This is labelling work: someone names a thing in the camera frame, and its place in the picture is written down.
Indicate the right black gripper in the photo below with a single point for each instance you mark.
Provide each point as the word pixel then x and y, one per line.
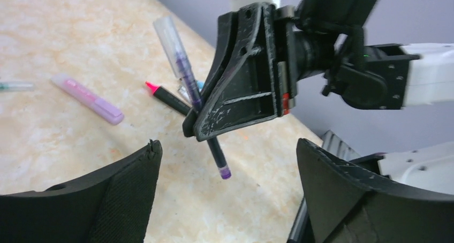
pixel 323 37

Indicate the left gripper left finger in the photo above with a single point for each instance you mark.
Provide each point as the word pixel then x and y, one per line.
pixel 111 204

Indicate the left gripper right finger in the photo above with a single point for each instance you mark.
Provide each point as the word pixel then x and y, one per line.
pixel 348 203

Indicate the black slim pen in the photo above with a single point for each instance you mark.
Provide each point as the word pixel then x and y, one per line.
pixel 177 56

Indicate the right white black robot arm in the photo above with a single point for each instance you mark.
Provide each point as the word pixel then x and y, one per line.
pixel 412 74

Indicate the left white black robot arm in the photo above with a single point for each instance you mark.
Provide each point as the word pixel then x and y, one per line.
pixel 430 169

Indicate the clear teal gel pen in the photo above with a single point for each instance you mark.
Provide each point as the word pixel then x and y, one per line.
pixel 16 86

